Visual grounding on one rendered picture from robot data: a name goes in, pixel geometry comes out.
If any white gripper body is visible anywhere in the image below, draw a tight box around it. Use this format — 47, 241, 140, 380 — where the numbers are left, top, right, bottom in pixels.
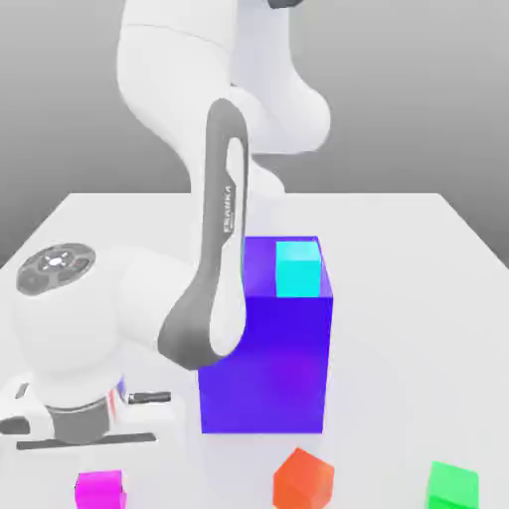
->
7, 404, 179, 469

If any small magenta cube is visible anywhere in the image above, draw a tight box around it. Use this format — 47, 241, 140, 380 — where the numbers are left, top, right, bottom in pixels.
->
74, 469, 128, 509

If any small orange cube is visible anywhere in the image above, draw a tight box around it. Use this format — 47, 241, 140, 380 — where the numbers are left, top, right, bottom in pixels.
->
272, 446, 336, 509

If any small cyan cube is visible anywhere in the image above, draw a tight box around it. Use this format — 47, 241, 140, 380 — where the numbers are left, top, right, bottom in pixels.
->
274, 241, 322, 299

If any small green cube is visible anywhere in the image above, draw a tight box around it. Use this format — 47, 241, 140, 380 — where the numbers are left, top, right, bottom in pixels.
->
425, 460, 480, 509

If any large blue box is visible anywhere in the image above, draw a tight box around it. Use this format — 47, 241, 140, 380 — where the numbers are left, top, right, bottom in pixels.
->
197, 235, 334, 435

